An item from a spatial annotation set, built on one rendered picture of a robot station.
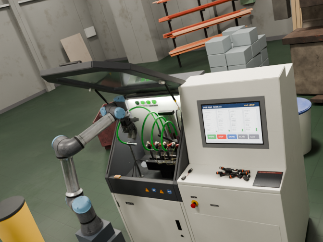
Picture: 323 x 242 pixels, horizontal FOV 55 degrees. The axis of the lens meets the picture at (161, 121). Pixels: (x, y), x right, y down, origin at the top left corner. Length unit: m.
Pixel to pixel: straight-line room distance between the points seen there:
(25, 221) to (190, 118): 2.18
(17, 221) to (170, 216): 1.73
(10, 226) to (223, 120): 2.44
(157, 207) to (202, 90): 0.98
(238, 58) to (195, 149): 3.66
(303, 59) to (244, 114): 3.40
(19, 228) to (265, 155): 2.59
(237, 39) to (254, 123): 4.13
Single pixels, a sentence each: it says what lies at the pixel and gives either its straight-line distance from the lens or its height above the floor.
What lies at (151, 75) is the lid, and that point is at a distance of 1.94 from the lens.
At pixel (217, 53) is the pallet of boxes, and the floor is 0.88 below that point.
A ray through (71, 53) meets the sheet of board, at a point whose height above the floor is 0.96.
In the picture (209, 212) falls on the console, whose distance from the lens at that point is 2.28.
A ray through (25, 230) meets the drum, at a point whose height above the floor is 0.37.
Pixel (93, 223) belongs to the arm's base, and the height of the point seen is 0.96.
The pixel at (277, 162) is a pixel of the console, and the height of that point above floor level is 1.02.
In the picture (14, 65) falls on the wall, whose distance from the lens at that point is 11.81.
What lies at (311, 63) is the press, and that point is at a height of 0.57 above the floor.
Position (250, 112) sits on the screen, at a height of 1.35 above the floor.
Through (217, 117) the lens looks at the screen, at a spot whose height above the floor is 1.32.
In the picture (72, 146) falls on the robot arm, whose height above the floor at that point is 1.50.
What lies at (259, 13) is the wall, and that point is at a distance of 9.83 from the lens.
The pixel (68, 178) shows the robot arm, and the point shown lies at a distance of 2.17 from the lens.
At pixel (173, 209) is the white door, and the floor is 0.70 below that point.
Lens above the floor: 2.21
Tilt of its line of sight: 22 degrees down
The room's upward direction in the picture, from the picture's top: 17 degrees counter-clockwise
